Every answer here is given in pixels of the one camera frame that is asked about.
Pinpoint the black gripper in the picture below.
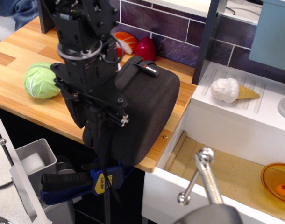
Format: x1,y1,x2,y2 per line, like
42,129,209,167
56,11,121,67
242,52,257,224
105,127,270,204
50,54,128,149

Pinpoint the black zipper case bag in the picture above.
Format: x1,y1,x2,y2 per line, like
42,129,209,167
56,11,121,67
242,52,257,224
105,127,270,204
82,56,180,203

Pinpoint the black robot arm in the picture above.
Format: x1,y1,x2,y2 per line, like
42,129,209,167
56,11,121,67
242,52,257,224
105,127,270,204
50,0,128,147

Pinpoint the green toy cabbage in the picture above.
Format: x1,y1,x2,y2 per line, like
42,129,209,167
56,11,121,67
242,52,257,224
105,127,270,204
23,62,60,99

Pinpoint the blue yellow bar clamp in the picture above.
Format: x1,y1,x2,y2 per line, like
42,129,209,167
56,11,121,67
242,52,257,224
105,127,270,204
41,159,134,205

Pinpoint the grey metal bin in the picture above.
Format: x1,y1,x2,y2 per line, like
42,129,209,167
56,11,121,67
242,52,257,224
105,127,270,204
8,139,75,224

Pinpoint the toy salmon sushi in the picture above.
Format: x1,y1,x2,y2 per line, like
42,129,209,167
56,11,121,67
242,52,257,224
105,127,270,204
114,31,138,56

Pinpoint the red toy onion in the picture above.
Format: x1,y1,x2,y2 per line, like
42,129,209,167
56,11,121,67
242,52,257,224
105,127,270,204
135,37,156,61

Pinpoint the person blue jeans leg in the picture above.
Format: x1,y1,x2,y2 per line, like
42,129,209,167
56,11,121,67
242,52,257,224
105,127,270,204
0,0,39,31

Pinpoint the chrome toy faucet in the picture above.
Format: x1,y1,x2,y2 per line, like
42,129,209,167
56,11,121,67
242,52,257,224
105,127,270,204
177,147,243,224

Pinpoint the toy ice cream cone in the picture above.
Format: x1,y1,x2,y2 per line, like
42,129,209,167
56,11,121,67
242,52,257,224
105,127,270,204
210,78,260,103

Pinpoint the white toy sink unit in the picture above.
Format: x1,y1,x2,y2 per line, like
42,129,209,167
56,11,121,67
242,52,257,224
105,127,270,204
142,63,285,224

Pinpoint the orange plastic bowl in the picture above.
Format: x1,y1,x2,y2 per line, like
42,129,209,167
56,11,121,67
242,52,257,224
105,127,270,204
261,163,285,203

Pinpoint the light blue cabinet door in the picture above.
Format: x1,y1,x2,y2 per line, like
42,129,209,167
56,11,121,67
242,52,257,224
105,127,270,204
249,0,285,70

